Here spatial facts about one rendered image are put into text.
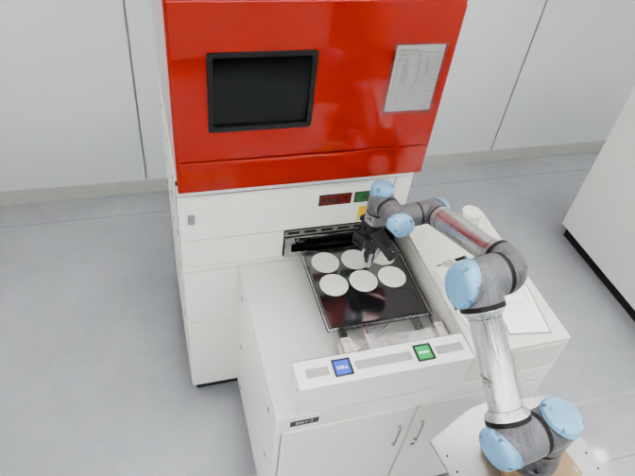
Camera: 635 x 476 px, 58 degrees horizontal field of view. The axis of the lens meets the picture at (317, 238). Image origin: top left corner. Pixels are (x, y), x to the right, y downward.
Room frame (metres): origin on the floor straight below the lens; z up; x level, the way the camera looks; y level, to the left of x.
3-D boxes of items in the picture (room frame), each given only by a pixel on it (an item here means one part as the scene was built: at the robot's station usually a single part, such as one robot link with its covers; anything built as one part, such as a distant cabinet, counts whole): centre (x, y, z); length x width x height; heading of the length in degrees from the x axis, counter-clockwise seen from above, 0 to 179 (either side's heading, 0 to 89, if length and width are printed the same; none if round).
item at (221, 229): (1.52, 0.08, 1.02); 0.82 x 0.03 x 0.40; 111
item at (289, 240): (1.57, -0.09, 0.89); 0.44 x 0.02 x 0.10; 111
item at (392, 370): (1.01, -0.25, 0.89); 0.55 x 0.09 x 0.14; 111
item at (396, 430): (1.31, -0.29, 0.41); 0.97 x 0.64 x 0.82; 111
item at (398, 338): (1.14, -0.29, 0.87); 0.36 x 0.08 x 0.03; 111
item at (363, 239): (1.45, -0.18, 1.06); 0.09 x 0.08 x 0.12; 53
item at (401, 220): (1.37, -0.25, 1.22); 0.11 x 0.11 x 0.08; 30
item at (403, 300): (1.38, -0.18, 0.90); 0.34 x 0.34 x 0.01; 21
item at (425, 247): (1.43, -0.58, 0.89); 0.62 x 0.35 x 0.14; 21
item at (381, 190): (1.44, -0.18, 1.22); 0.09 x 0.08 x 0.11; 30
